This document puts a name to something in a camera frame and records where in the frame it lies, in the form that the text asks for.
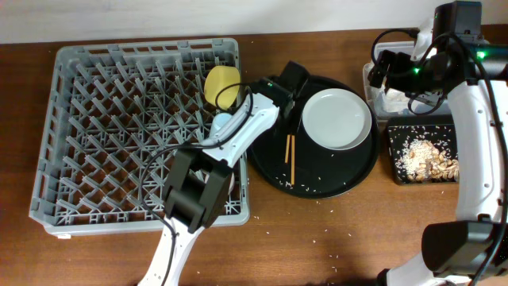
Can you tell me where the round black tray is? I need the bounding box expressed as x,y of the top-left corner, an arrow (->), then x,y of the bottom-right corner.
248,75 -> 379,199

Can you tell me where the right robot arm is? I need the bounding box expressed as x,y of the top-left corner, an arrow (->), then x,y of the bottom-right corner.
368,1 -> 507,285

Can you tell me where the pink plastic cup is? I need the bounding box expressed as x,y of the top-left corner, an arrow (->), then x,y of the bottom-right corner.
228,174 -> 235,195

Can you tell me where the food scraps and rice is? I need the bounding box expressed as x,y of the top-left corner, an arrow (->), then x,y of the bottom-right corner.
394,139 -> 460,184

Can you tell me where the wooden chopstick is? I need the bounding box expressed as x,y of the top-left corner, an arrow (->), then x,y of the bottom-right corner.
291,135 -> 295,186
284,134 -> 291,164

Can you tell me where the black rectangular waste tray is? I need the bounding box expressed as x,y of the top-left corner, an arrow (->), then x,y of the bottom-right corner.
386,115 -> 458,185

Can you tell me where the white napkin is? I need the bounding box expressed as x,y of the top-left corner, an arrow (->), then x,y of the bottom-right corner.
382,89 -> 410,114

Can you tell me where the light blue plastic cup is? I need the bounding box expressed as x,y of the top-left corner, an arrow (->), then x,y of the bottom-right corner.
210,113 -> 232,137

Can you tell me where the clear plastic waste bin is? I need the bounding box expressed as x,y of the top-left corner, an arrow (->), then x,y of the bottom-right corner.
363,41 -> 451,122

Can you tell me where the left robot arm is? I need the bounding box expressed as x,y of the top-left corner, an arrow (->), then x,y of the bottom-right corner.
140,61 -> 310,285

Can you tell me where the yellow plastic bowl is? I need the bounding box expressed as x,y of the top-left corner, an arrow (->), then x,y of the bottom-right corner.
204,66 -> 241,110

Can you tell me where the grey dishwasher rack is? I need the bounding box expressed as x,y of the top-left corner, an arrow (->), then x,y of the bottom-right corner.
29,38 -> 241,238

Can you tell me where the grey round plate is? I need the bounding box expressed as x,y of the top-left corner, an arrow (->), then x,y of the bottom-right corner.
302,88 -> 373,151

